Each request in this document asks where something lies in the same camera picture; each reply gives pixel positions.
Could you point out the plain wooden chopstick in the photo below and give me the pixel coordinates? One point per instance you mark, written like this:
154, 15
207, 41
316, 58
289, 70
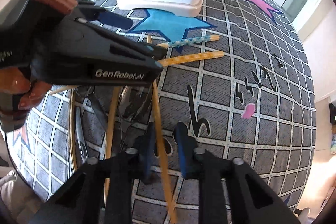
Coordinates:
111, 121
71, 123
163, 161

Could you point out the person's left hand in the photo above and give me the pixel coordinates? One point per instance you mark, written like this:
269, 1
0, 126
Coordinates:
14, 82

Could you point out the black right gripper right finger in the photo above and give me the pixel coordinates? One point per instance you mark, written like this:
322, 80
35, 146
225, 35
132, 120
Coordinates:
230, 191

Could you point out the blue dotted wooden chopstick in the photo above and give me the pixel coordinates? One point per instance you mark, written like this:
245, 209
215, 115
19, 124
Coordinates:
189, 41

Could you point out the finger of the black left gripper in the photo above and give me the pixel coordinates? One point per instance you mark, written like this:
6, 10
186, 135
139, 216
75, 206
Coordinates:
89, 11
81, 56

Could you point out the orange dotted wooden chopstick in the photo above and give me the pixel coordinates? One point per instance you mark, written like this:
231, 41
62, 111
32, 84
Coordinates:
191, 58

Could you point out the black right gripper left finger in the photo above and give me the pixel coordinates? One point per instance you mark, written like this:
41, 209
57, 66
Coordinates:
101, 182

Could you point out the grey checkered star tablecloth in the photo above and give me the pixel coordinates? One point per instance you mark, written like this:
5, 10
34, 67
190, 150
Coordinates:
256, 103

